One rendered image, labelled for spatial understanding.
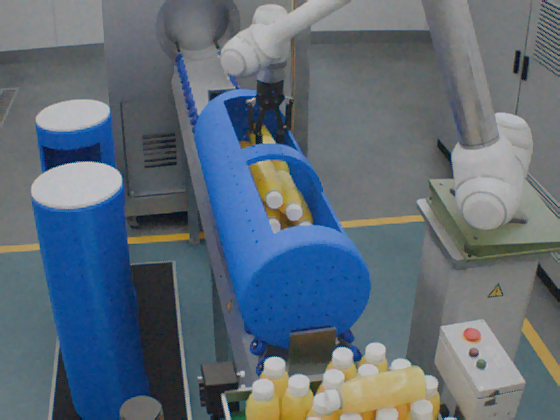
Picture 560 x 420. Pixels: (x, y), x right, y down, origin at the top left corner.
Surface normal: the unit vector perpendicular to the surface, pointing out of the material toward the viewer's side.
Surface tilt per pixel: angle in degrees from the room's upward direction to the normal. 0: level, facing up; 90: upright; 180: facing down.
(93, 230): 90
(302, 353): 90
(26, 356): 0
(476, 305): 90
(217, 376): 0
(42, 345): 0
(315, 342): 90
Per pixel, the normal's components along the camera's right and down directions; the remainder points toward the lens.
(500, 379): 0.01, -0.87
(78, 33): 0.17, 0.49
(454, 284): -0.58, 0.40
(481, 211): -0.36, 0.55
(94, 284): 0.38, 0.46
